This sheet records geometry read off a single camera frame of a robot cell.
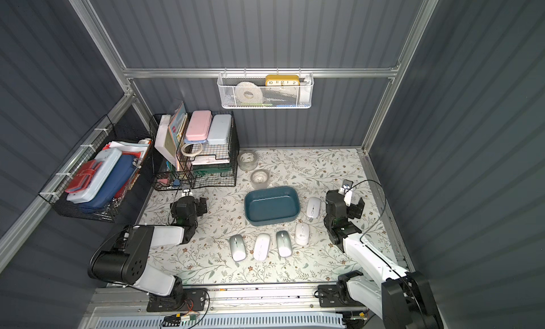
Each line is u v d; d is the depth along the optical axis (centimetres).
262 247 83
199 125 97
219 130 99
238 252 85
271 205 97
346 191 70
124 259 45
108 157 69
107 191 65
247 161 116
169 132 88
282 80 87
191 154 91
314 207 95
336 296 73
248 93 85
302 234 87
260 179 108
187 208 72
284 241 85
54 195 59
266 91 90
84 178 62
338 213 63
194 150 93
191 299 74
